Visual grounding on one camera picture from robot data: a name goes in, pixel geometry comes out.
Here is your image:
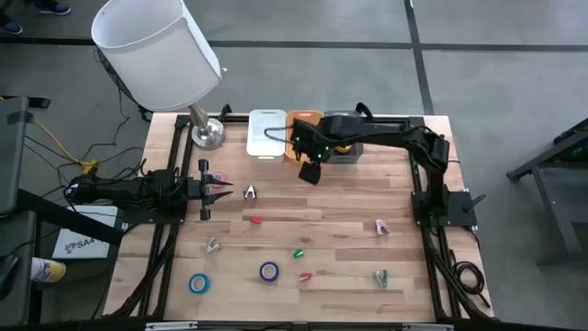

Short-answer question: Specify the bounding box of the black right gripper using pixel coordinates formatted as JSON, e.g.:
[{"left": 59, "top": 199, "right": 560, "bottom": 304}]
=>
[{"left": 291, "top": 118, "right": 333, "bottom": 186}]

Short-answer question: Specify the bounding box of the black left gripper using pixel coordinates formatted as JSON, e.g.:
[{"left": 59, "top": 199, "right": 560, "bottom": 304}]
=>
[{"left": 186, "top": 159, "right": 234, "bottom": 221}]

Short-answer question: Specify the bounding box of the dark blue tape roll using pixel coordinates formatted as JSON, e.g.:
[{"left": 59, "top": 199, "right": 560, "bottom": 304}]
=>
[{"left": 258, "top": 260, "right": 280, "bottom": 283}]

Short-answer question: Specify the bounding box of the light blue tape roll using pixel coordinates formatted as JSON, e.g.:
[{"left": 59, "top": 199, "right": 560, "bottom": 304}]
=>
[{"left": 187, "top": 272, "right": 212, "bottom": 295}]

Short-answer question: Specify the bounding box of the orange plastic bin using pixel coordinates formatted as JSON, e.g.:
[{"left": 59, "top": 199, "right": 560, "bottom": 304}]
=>
[{"left": 285, "top": 109, "right": 325, "bottom": 166}]

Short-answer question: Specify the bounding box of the grey translucent plastic bin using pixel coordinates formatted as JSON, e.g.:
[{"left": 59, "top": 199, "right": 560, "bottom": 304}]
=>
[{"left": 323, "top": 109, "right": 365, "bottom": 166}]

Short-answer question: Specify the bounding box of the white plastic bin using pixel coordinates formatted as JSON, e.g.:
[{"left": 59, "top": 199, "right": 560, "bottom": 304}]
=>
[{"left": 245, "top": 108, "right": 288, "bottom": 163}]

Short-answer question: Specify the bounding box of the silver candlestick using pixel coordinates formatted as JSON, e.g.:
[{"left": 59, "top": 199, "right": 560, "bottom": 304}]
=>
[{"left": 187, "top": 103, "right": 226, "bottom": 151}]

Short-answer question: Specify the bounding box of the white cardboard box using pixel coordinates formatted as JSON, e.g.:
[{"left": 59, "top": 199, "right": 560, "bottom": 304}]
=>
[{"left": 51, "top": 205, "right": 119, "bottom": 260}]

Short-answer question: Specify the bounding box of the black metal beam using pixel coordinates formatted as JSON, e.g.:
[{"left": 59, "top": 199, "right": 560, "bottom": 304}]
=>
[{"left": 17, "top": 188, "right": 125, "bottom": 245}]

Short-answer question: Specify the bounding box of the yellow white bottle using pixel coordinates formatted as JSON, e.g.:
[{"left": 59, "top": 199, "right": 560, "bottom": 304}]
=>
[{"left": 30, "top": 257, "right": 67, "bottom": 283}]

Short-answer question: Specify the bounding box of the grey cabinet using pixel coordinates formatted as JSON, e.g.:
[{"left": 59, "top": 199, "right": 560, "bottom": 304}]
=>
[{"left": 0, "top": 96, "right": 29, "bottom": 217}]

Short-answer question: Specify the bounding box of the person's shoe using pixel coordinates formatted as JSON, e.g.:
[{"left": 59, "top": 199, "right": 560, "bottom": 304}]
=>
[
  {"left": 0, "top": 16, "right": 23, "bottom": 36},
  {"left": 35, "top": 0, "right": 72, "bottom": 16}
]

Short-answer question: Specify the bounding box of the grey metal cart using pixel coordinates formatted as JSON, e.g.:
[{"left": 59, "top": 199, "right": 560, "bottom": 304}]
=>
[{"left": 506, "top": 118, "right": 588, "bottom": 268}]

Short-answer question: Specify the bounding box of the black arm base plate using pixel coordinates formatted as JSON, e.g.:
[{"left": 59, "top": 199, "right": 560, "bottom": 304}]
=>
[
  {"left": 412, "top": 190, "right": 487, "bottom": 227},
  {"left": 119, "top": 201, "right": 189, "bottom": 226}
]

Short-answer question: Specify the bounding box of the black aluminium table frame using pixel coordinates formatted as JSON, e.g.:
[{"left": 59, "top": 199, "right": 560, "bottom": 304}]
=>
[{"left": 104, "top": 113, "right": 495, "bottom": 321}]

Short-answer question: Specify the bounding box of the yellow power cable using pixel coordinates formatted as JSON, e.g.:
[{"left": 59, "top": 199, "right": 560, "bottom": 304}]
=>
[{"left": 34, "top": 119, "right": 99, "bottom": 175}]

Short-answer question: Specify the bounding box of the coiled black cable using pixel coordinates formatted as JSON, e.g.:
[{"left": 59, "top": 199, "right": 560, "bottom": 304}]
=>
[{"left": 451, "top": 259, "right": 491, "bottom": 309}]

